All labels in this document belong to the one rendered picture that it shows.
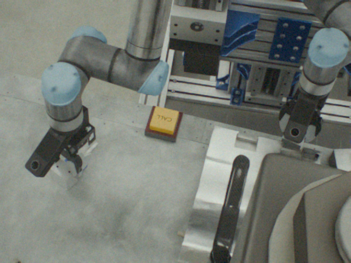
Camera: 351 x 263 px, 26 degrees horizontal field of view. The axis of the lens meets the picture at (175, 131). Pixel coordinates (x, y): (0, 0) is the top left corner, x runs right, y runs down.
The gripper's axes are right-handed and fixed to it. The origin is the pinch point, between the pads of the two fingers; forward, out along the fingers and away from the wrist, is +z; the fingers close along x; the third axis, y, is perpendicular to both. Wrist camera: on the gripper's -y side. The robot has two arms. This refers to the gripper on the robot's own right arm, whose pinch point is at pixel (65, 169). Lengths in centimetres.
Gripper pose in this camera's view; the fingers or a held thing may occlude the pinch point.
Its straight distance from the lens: 176.3
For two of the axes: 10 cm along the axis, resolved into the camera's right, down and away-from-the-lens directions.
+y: 6.3, -6.5, 4.3
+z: -0.5, 5.2, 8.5
